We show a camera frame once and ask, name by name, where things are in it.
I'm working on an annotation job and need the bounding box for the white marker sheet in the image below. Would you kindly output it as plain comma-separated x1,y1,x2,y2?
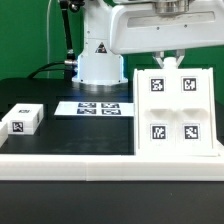
55,101,134,117

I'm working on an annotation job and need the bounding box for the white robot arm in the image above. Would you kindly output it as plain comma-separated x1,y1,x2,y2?
73,0,224,86

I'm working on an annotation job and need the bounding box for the black cable bundle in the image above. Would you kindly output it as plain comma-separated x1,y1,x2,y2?
27,61,78,80

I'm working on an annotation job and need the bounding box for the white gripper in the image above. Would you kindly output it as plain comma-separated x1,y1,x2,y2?
109,2,224,68

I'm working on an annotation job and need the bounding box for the white cabinet door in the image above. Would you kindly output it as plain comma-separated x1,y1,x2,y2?
176,69,213,155
136,69,178,156

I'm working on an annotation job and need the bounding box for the white cabinet body box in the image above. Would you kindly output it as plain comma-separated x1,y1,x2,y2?
133,58,217,157

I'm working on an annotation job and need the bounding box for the grey thin cable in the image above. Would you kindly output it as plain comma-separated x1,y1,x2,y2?
45,0,54,80

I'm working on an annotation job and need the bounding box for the white U-shaped frame fence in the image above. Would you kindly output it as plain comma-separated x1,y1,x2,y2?
0,119,224,181

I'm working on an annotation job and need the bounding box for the white cabinet top block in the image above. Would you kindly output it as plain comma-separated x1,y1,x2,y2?
2,103,44,135

